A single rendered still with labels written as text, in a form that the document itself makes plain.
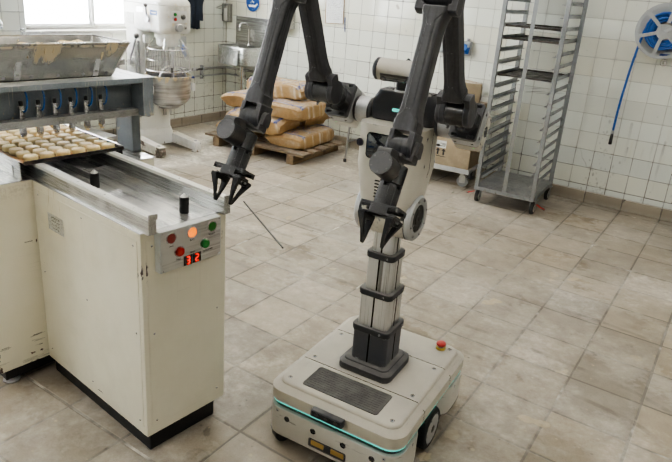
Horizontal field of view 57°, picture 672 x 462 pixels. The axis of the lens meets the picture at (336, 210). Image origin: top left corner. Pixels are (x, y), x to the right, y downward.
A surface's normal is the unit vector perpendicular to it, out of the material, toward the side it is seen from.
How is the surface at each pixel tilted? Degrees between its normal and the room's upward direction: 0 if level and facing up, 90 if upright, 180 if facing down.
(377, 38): 90
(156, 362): 90
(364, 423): 31
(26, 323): 90
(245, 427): 0
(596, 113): 90
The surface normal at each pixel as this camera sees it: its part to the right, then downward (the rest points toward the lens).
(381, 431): -0.20, -0.67
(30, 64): 0.66, 0.64
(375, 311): -0.51, 0.26
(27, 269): 0.76, 0.27
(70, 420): 0.07, -0.94
